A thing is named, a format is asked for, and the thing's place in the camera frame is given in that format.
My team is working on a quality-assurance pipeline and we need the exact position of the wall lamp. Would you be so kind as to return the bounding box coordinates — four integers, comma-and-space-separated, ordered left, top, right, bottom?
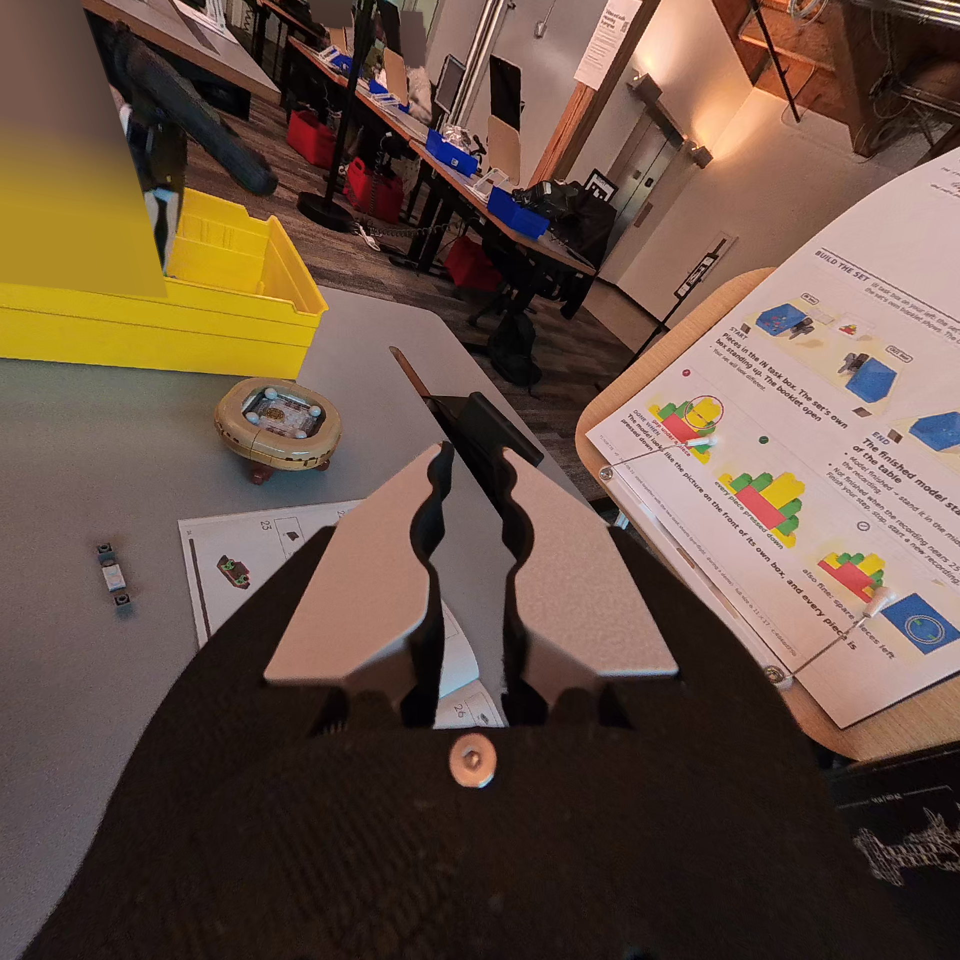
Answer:
626, 72, 714, 170

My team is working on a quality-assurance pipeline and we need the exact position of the wire page holder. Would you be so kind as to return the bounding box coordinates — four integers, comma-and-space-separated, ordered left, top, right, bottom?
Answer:
768, 586, 897, 685
600, 433, 721, 481

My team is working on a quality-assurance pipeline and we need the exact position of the black printed box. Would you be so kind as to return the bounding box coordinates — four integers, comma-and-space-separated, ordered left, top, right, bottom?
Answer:
825, 738, 960, 960

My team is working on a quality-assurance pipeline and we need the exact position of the black bag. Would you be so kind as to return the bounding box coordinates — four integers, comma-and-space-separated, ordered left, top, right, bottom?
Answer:
513, 180, 618, 249

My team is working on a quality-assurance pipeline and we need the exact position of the black sign stand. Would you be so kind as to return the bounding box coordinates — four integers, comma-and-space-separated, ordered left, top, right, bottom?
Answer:
596, 234, 740, 391

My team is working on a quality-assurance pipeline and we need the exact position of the brown wooden strip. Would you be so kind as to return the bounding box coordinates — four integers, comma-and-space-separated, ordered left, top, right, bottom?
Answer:
388, 345, 436, 402

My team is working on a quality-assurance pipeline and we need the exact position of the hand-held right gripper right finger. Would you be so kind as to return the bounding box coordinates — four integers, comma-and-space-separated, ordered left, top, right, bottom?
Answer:
498, 447, 681, 729

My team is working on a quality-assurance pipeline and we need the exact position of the black monitor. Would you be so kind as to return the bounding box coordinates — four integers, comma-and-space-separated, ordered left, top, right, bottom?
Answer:
487, 54, 524, 114

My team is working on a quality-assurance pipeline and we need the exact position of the printed instruction sheet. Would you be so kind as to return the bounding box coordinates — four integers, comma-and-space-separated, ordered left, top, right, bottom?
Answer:
586, 146, 960, 730

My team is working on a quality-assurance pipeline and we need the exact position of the wooden book stand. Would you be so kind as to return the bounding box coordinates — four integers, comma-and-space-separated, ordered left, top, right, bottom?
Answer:
576, 266, 960, 762

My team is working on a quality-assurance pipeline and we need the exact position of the blue storage bin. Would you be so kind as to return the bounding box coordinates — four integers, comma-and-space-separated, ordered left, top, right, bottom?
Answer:
426, 127, 481, 177
487, 186, 551, 240

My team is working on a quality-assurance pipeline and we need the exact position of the small grey brick assembly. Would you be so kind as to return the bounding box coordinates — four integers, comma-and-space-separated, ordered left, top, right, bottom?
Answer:
96, 541, 136, 618

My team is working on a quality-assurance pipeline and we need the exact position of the black slanted pole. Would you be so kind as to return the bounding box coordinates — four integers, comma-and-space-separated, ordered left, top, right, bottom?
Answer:
750, 0, 804, 125

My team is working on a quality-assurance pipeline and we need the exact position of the grey-topped table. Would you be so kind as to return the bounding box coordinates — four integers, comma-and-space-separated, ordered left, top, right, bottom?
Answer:
82, 0, 282, 99

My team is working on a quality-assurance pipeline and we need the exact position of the tan round brick model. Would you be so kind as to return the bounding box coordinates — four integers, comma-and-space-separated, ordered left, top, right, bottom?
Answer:
213, 377, 343, 485

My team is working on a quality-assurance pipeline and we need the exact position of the dark rectangular box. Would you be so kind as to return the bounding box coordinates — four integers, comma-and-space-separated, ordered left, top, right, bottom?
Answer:
465, 390, 545, 468

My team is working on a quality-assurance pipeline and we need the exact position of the white paper notice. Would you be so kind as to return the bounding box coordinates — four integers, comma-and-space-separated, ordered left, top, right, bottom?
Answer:
573, 0, 645, 90

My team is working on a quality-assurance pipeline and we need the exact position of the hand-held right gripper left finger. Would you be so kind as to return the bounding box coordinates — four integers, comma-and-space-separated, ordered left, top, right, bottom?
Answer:
264, 441, 457, 729

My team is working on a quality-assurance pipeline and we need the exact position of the dark rounded bar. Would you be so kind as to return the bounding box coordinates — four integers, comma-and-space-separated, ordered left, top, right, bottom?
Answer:
112, 22, 280, 198

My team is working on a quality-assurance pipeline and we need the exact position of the long wooden table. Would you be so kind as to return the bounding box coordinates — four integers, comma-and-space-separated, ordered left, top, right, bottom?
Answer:
288, 37, 597, 279

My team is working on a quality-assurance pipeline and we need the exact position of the beige board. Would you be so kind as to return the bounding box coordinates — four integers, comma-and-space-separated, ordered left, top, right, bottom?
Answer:
487, 116, 522, 185

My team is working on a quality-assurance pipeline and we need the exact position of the red storage bin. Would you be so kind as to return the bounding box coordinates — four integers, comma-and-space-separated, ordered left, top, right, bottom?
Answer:
345, 157, 405, 222
287, 111, 336, 170
444, 236, 502, 294

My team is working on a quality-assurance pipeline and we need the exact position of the brick instruction booklet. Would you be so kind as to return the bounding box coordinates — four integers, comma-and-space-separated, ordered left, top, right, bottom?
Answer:
178, 498, 511, 730

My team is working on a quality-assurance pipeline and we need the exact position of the grey desk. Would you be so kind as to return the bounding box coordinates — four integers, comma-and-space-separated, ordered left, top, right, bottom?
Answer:
0, 286, 601, 960

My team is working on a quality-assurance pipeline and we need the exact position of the black floor stand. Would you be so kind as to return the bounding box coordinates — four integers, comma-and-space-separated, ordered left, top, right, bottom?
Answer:
296, 0, 378, 234

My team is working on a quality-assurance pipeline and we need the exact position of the grey monitor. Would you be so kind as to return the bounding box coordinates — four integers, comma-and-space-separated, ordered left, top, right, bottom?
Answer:
435, 54, 468, 114

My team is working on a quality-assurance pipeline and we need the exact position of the black backpack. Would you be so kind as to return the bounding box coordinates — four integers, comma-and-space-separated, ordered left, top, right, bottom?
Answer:
487, 311, 543, 387

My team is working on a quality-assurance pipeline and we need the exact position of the yellow plastic bin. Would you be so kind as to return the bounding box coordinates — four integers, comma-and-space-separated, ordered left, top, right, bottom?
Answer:
0, 187, 329, 380

